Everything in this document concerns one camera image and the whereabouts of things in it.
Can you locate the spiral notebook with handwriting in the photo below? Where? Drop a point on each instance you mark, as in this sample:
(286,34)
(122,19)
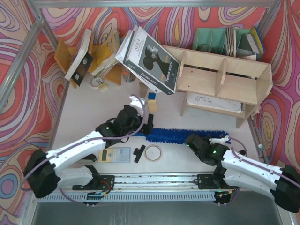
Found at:
(214,102)

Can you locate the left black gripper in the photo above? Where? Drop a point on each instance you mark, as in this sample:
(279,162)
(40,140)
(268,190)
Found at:
(149,124)

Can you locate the teal file organizer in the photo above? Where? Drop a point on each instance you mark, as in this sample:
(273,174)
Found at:
(224,41)

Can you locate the orange wooden book rack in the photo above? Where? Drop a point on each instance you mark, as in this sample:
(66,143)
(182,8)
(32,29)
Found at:
(63,57)

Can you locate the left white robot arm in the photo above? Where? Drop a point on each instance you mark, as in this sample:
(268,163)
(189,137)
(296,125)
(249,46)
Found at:
(47,171)

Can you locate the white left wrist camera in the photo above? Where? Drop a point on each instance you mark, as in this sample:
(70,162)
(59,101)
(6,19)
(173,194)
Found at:
(137,103)

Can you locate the blue microfiber duster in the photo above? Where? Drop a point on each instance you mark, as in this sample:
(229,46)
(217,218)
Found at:
(178,136)

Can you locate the pencil cup with pens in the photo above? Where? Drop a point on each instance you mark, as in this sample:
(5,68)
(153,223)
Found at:
(127,76)

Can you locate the white black paperback book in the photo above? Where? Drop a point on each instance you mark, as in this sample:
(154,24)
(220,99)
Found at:
(81,59)

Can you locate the gold binder clip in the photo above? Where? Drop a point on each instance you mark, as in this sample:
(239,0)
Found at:
(102,85)

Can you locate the blue yellow book in organizer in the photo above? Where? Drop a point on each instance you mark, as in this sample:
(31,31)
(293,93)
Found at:
(255,41)

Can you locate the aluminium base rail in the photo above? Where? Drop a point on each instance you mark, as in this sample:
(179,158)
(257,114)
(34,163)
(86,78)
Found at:
(155,187)

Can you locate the small blue block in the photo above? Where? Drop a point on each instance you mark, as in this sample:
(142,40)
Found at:
(151,96)

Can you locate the black detached gripper finger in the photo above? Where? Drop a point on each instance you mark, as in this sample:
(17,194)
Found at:
(138,153)

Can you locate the yellow sticky note pad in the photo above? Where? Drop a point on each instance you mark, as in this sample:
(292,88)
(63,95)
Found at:
(152,106)

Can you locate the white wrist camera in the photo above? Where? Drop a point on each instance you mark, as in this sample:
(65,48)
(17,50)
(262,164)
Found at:
(137,103)
(222,140)

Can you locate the yellow books stack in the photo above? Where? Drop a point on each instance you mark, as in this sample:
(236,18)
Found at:
(104,55)

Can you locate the black white Twins story book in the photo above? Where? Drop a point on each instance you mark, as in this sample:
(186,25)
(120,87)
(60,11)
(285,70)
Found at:
(142,55)

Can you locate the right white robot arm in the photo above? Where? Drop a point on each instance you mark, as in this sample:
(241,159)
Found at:
(233,169)

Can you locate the light wooden bookshelf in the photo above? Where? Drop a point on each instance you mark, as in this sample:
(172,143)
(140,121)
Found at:
(224,77)

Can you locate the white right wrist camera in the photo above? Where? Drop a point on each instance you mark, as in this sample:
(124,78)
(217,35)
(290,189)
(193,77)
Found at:
(222,140)

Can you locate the grey yellow calculator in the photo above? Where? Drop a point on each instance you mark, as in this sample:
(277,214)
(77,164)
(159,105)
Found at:
(115,155)

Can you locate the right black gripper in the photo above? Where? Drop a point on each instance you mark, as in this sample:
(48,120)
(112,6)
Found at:
(193,141)

